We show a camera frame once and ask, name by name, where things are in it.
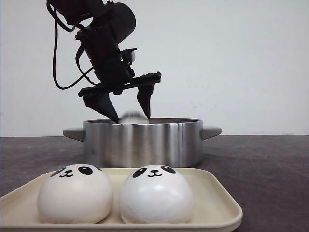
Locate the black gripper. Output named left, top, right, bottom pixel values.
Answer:
left=75, top=24, right=161, bottom=122

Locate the panda bun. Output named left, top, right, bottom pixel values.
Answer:
left=37, top=164, right=113, bottom=223
left=119, top=111, right=149, bottom=124
left=119, top=164, right=194, bottom=223

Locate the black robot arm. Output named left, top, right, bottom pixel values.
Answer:
left=46, top=0, right=161, bottom=123

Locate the stainless steel pot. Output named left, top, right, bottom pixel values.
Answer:
left=63, top=118, right=222, bottom=168

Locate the cream plastic tray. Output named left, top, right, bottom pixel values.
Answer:
left=0, top=168, right=243, bottom=232

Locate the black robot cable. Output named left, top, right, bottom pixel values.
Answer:
left=47, top=2, right=99, bottom=90

